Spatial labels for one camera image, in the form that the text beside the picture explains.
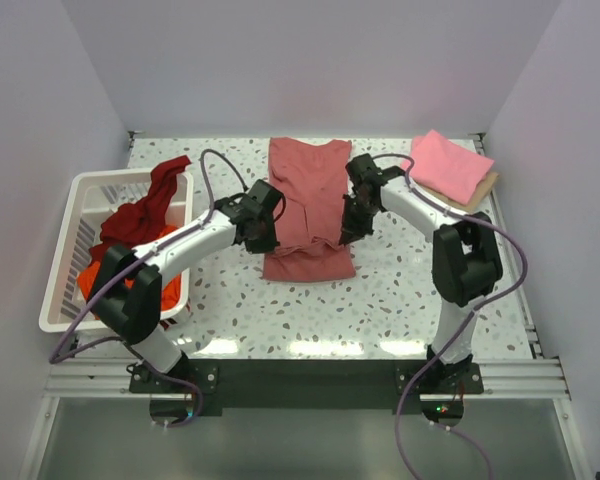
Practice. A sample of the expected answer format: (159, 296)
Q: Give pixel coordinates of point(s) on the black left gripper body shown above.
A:
(259, 237)

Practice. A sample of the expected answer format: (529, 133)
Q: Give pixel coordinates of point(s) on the white plastic laundry basket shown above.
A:
(93, 198)

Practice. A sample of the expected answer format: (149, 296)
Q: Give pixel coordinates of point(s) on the dark red t-shirt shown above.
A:
(136, 223)

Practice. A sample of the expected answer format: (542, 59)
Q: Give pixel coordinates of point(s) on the orange t-shirt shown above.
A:
(170, 285)

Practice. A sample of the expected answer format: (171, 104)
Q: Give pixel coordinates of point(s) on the folded beige t-shirt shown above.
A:
(483, 189)

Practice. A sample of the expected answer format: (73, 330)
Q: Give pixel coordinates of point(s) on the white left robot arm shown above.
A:
(126, 295)

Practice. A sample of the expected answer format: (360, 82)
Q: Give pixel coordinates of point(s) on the dusty red t-shirt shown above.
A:
(314, 181)

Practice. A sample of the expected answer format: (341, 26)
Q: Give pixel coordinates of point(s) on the folded pink t-shirt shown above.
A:
(447, 168)

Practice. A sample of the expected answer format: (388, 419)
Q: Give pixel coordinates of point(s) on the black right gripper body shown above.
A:
(357, 214)

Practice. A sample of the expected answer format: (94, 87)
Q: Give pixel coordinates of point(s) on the aluminium frame rail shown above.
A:
(525, 379)

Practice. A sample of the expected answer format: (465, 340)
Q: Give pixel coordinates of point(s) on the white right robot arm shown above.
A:
(466, 264)

